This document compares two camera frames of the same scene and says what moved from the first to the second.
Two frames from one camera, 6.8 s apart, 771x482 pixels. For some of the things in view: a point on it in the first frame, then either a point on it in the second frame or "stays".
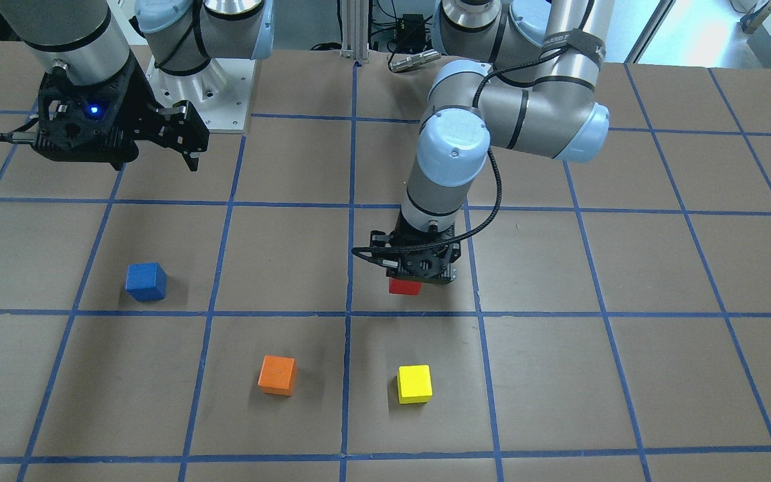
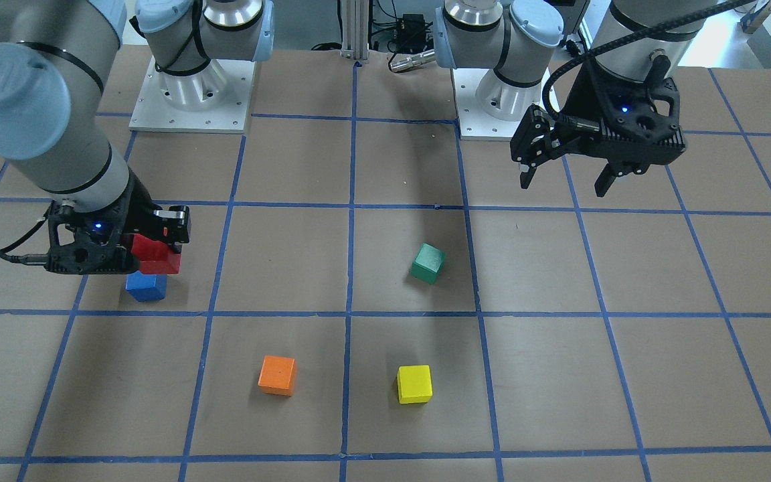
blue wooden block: (146, 282) stays
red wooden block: (403, 287) → (155, 257)
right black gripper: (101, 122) → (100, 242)
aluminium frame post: (355, 30) stays
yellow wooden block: (414, 383) stays
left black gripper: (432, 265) → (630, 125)
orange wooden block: (278, 375) stays
